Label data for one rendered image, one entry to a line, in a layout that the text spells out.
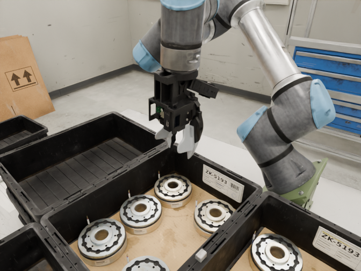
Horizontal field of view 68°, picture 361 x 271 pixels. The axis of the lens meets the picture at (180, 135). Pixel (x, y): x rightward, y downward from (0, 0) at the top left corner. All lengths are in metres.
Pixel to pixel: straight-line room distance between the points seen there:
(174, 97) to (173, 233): 0.33
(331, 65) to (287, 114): 1.52
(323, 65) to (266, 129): 1.53
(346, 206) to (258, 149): 0.40
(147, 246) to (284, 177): 0.41
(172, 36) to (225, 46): 2.98
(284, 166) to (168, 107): 0.41
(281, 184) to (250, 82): 2.68
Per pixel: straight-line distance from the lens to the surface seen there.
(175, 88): 0.51
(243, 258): 0.65
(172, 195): 0.72
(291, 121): 0.75
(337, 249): 0.66
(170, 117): 0.51
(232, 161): 1.11
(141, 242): 0.66
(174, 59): 0.48
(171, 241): 0.66
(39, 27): 3.53
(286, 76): 0.79
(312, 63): 2.26
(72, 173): 0.89
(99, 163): 0.91
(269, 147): 0.79
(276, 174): 0.80
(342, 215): 1.02
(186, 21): 0.47
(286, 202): 0.64
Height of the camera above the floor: 1.36
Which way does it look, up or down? 32 degrees down
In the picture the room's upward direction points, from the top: straight up
